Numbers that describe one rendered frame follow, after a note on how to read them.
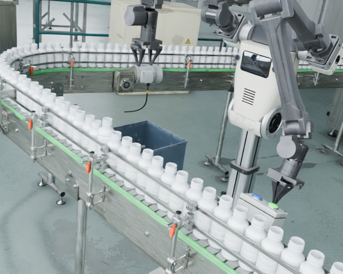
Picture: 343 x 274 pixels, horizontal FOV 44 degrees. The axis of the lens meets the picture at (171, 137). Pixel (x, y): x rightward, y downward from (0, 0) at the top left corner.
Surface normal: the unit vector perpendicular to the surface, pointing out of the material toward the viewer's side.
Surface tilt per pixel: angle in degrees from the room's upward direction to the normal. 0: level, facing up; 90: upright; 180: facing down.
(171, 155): 90
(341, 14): 90
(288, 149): 70
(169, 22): 90
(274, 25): 98
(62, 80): 90
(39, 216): 0
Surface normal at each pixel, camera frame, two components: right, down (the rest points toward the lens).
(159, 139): -0.72, 0.19
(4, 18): 0.68, 0.37
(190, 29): 0.42, 0.41
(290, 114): -0.50, 0.42
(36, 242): 0.12, -0.91
